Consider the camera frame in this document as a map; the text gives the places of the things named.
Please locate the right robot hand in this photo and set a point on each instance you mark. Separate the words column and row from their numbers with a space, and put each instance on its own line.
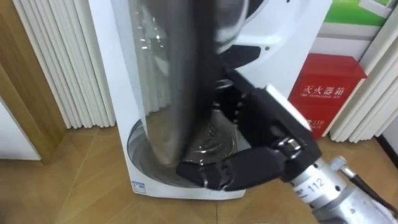
column 270, row 124

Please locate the round washer door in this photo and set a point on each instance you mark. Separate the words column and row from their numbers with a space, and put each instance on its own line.
column 174, row 77

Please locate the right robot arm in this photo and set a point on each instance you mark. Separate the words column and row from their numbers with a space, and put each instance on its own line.
column 326, row 194

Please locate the red fire extinguisher box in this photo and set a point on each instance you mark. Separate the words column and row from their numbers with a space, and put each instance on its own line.
column 323, row 93

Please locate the white stacked washing machine tower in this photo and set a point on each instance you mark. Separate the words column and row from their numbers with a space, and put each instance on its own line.
column 273, row 28

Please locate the white pleated curtain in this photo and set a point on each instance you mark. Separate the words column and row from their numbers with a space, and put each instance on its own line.
column 370, row 105
column 68, row 62

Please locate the green wall poster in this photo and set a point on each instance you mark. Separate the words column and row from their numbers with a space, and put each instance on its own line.
column 351, row 12

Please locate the wooden door frame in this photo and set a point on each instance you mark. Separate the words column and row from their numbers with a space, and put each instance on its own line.
column 28, row 93

